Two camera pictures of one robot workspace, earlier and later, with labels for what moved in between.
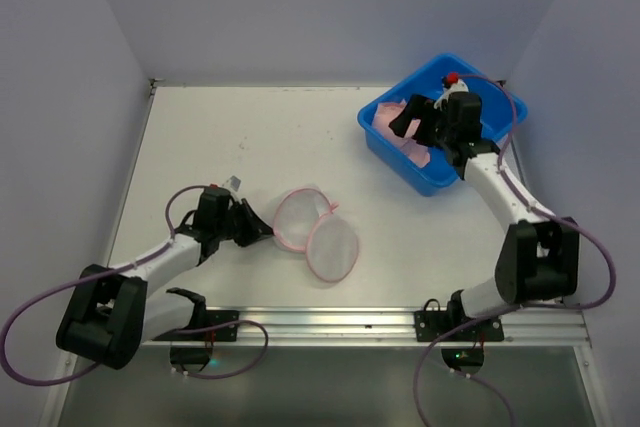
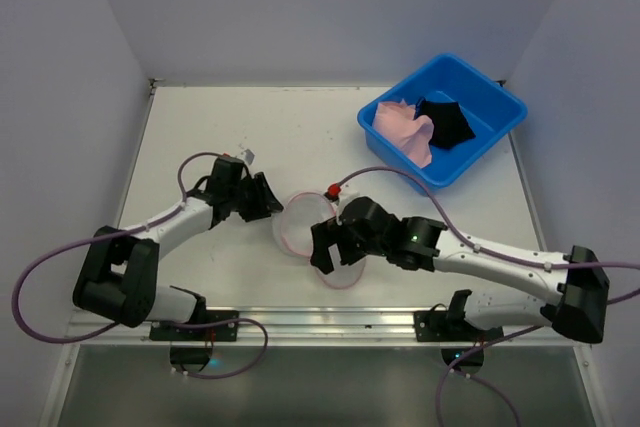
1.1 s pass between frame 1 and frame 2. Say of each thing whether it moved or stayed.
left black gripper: moved
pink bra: stayed
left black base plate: stayed
